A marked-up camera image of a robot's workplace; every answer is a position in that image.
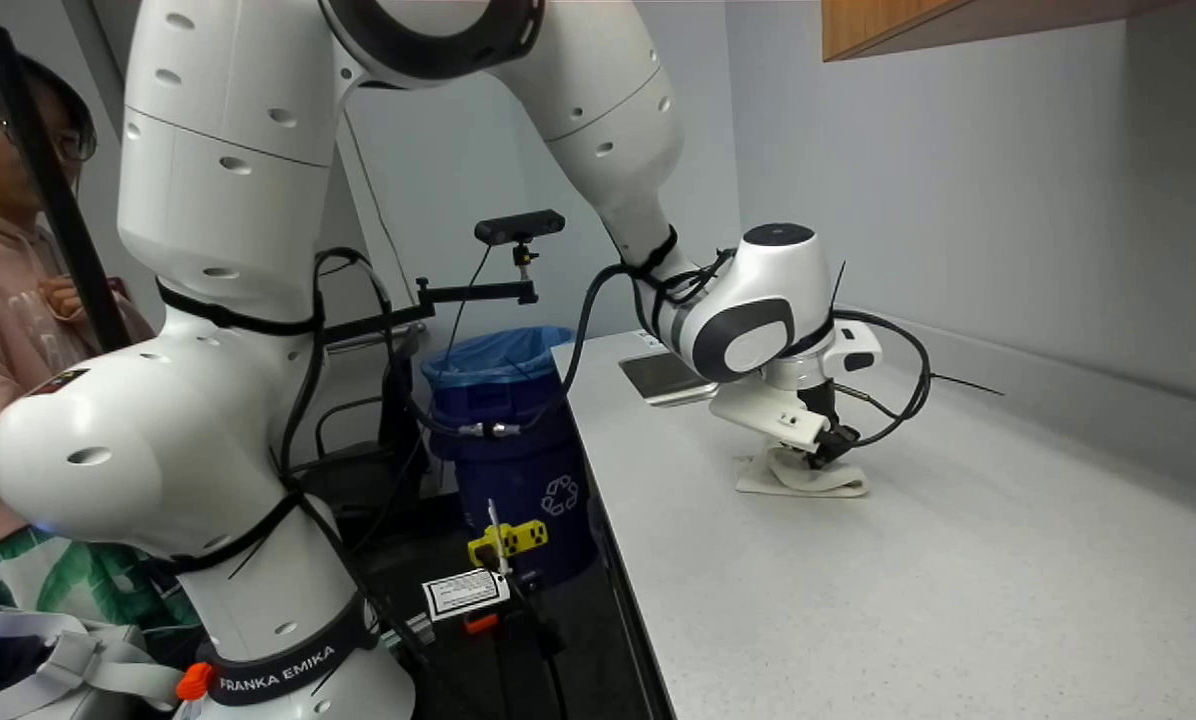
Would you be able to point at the blue recycling bin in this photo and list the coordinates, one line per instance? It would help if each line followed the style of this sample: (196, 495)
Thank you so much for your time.
(502, 423)

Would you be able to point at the wooden wall cabinet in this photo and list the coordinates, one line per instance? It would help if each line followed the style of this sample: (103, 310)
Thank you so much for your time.
(892, 25)

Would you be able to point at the checkered calibration board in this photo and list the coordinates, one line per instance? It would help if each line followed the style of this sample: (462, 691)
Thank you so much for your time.
(667, 377)

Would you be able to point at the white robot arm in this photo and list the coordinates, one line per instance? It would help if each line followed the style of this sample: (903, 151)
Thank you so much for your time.
(174, 445)

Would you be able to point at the person in pink hoodie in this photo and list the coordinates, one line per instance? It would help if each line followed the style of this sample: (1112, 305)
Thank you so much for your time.
(41, 332)

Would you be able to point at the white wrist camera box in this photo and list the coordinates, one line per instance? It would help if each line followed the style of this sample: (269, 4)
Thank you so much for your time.
(853, 351)

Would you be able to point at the yellow clamp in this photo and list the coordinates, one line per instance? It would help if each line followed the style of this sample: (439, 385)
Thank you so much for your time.
(496, 546)

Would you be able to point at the beige cloth towel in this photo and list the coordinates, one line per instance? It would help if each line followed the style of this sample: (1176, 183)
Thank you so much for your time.
(789, 474)

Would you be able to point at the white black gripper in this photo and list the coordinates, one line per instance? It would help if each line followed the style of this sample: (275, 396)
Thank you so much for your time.
(773, 410)

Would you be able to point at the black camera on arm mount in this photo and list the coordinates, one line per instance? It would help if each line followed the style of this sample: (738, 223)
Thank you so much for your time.
(502, 229)

